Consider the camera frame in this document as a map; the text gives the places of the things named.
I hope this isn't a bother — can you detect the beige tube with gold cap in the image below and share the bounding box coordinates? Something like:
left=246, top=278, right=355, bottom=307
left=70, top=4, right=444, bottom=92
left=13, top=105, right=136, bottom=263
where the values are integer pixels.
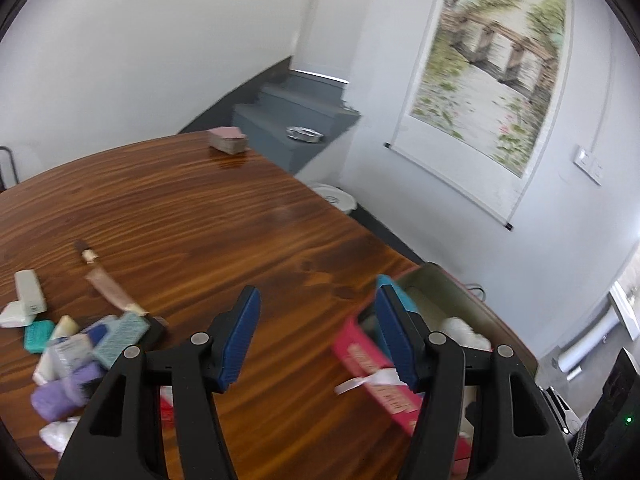
left=84, top=267, right=151, bottom=317

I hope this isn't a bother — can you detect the teal soap box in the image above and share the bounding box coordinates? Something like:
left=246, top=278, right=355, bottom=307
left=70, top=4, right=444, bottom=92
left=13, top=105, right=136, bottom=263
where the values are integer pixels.
left=23, top=319, right=56, bottom=355

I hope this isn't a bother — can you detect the wooden desktop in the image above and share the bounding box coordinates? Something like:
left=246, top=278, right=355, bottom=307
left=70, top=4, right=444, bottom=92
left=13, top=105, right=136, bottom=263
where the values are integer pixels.
left=0, top=130, right=538, bottom=480

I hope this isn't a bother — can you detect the grey staircase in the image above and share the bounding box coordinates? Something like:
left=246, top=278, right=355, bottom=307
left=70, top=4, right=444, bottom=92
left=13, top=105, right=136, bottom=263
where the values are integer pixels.
left=232, top=69, right=362, bottom=176

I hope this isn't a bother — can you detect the white wall switch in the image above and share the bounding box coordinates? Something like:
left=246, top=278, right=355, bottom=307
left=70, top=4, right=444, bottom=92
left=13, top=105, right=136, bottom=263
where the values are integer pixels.
left=573, top=144, right=605, bottom=184

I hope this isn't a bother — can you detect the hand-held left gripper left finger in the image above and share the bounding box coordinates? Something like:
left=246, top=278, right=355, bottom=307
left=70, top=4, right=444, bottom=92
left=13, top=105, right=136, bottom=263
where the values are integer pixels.
left=54, top=285, right=262, bottom=480

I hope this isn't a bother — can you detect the black metal chair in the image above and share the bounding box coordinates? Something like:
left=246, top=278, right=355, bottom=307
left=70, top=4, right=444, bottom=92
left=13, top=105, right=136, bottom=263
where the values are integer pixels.
left=0, top=146, right=21, bottom=191

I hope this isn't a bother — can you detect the white tissue packet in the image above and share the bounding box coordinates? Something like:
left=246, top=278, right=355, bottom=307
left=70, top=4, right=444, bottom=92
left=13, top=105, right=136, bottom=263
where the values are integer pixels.
left=0, top=300, right=37, bottom=329

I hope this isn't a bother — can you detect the purple bag roll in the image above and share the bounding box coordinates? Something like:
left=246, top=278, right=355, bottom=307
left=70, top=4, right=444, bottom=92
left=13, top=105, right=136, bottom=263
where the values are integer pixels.
left=30, top=361, right=108, bottom=423

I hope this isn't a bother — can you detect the pink storage box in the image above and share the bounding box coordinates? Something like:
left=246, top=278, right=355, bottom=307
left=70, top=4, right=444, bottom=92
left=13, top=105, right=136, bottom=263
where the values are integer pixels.
left=332, top=262, right=538, bottom=480

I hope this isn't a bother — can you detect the white and blue tube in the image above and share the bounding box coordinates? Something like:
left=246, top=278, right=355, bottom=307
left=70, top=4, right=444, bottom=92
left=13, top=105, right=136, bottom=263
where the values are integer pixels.
left=32, top=332, right=101, bottom=386

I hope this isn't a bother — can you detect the white pipe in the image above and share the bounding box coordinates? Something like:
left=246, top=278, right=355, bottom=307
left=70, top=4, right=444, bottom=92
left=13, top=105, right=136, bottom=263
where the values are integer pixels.
left=556, top=305, right=623, bottom=373

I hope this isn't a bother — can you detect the black device with green light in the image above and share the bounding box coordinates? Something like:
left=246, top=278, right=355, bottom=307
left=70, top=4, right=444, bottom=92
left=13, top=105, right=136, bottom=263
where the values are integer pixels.
left=575, top=347, right=640, bottom=480

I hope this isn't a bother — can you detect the metal ashtray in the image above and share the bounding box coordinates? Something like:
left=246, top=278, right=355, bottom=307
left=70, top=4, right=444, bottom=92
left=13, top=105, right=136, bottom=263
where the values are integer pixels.
left=286, top=126, right=323, bottom=143

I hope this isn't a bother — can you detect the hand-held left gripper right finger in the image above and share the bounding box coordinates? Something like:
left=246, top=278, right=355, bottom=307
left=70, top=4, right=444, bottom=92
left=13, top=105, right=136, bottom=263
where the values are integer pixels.
left=375, top=274, right=573, bottom=480

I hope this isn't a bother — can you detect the small blue packet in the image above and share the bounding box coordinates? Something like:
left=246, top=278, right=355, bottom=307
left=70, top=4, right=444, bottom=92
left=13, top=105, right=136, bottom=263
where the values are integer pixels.
left=82, top=321, right=121, bottom=348

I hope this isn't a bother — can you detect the white paper ribbon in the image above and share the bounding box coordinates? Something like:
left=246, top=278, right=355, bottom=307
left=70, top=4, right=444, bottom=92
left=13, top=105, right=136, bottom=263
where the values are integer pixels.
left=334, top=367, right=401, bottom=396

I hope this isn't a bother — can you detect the grey-white rectangular case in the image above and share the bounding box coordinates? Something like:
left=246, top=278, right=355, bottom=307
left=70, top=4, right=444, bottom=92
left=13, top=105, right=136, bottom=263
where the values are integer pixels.
left=14, top=269, right=47, bottom=316

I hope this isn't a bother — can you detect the cream white tube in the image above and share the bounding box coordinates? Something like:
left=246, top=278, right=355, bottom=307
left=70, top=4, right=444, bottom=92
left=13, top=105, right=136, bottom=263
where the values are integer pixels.
left=49, top=314, right=82, bottom=341

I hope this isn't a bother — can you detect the landscape wall scroll painting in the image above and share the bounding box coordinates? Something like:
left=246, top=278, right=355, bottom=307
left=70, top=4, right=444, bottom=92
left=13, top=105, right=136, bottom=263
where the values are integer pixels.
left=384, top=0, right=576, bottom=232

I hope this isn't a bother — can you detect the white window frame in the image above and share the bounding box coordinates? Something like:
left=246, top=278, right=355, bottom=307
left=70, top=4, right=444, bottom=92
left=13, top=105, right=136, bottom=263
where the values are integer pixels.
left=607, top=260, right=640, bottom=341

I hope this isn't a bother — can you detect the teal towel packet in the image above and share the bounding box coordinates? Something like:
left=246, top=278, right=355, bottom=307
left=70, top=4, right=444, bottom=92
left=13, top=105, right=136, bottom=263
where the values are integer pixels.
left=385, top=280, right=423, bottom=328

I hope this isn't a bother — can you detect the white plastic bag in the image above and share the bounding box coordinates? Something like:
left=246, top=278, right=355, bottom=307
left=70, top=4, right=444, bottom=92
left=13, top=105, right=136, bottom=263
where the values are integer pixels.
left=39, top=416, right=81, bottom=461
left=440, top=315, right=493, bottom=352

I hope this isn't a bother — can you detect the light teal printed packet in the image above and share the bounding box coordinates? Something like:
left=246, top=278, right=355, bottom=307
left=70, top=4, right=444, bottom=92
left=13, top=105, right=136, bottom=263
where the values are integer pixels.
left=92, top=311, right=151, bottom=370

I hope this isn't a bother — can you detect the white plastic bucket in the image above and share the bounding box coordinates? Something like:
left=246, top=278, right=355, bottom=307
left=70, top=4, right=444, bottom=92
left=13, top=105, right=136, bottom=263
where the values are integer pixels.
left=309, top=183, right=358, bottom=213

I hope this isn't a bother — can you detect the red snack packet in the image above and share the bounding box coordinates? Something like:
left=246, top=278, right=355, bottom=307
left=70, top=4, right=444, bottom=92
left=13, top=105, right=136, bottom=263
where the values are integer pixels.
left=159, top=384, right=176, bottom=428

